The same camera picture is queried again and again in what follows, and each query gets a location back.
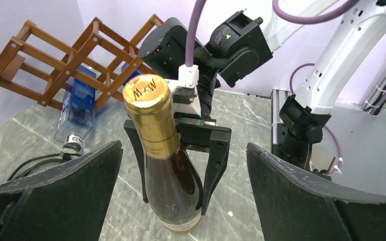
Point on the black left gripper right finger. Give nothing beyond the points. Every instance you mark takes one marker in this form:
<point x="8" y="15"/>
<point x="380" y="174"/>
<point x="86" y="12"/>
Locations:
<point x="294" y="204"/>

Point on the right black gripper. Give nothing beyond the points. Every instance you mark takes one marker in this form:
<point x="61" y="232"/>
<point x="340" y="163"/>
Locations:
<point x="200" y="134"/>

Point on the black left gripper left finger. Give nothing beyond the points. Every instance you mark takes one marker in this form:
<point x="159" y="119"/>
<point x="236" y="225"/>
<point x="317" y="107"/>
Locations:
<point x="66" y="202"/>

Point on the brown bottle gold foil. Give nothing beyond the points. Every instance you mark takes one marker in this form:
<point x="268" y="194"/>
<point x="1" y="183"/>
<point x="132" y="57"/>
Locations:
<point x="173" y="186"/>

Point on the rear blue square bottle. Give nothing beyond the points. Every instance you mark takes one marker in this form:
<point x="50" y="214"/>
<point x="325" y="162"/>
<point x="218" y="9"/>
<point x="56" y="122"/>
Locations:
<point x="77" y="115"/>

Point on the brown wooden wine rack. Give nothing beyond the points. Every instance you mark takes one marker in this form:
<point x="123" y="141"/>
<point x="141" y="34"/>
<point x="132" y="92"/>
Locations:
<point x="100" y="57"/>

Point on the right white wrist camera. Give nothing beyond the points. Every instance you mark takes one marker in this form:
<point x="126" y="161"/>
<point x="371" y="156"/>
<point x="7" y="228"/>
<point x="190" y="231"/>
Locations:
<point x="184" y="91"/>

